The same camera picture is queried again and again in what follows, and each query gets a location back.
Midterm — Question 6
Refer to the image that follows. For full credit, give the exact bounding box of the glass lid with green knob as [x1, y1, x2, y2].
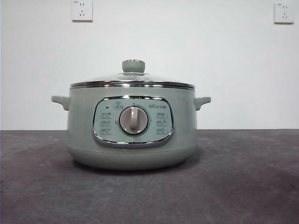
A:
[69, 59, 196, 89]

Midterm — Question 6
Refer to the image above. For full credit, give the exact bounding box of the white wall socket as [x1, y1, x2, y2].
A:
[273, 1, 295, 24]
[71, 0, 93, 23]

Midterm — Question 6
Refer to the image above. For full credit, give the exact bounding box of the pale green electric cooking pot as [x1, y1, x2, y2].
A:
[50, 80, 212, 171]

